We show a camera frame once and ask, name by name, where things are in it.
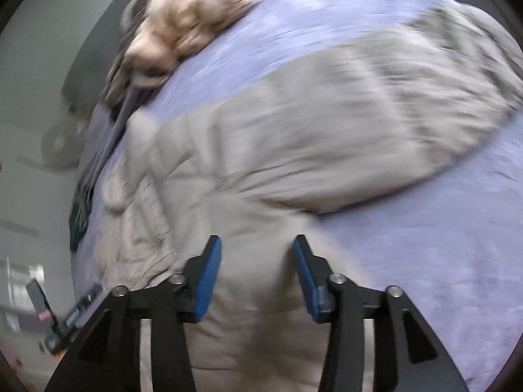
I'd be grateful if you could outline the grey padded headboard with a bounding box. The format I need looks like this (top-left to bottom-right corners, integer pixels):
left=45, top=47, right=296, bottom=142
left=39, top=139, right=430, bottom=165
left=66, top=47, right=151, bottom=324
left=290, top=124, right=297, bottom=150
left=61, top=0, right=154, bottom=111

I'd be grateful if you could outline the dark green cloth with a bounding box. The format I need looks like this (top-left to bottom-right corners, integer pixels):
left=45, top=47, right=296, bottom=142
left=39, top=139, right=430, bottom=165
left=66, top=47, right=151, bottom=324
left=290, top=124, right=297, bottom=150
left=69, top=180, right=97, bottom=253

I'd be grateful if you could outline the grey fringed scarf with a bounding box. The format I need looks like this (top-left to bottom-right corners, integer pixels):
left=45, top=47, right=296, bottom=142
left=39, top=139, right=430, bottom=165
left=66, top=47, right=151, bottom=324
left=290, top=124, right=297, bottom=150
left=77, top=88, right=142, bottom=197

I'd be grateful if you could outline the brown clothing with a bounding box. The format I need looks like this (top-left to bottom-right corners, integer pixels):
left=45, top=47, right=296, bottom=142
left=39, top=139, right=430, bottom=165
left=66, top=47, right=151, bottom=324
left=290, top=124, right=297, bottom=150
left=100, top=45, right=137, bottom=109

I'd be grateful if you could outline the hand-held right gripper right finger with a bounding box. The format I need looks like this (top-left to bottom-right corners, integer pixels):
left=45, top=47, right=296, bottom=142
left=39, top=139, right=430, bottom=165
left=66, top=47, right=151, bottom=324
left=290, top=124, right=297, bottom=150
left=292, top=234, right=470, bottom=392

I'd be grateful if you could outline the white fan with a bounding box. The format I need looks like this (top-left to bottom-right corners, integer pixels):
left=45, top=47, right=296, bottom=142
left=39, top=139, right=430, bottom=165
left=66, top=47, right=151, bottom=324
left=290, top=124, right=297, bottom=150
left=41, top=110, right=90, bottom=170

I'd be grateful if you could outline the grey pillow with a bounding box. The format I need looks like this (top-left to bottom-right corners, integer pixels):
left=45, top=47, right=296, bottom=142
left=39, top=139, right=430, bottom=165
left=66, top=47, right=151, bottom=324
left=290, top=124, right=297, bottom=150
left=120, top=0, right=150, bottom=31

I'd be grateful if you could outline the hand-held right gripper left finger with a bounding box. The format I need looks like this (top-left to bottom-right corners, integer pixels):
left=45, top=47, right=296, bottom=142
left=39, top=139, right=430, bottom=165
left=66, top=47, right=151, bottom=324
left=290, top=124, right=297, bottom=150
left=44, top=235, right=223, bottom=392

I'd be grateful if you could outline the purple embossed blanket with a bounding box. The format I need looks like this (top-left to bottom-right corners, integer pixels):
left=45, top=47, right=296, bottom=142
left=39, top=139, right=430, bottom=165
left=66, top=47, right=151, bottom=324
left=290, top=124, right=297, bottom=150
left=69, top=0, right=523, bottom=392

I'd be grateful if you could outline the beige puffer jacket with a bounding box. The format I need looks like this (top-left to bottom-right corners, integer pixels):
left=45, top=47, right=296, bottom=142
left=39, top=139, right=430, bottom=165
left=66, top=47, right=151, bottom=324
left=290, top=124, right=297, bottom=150
left=92, top=2, right=523, bottom=392

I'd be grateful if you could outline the beige striped cloth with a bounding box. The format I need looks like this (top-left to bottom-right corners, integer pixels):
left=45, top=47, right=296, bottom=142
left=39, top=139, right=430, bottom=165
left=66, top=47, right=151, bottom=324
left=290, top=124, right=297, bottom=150
left=100, top=0, right=315, bottom=107

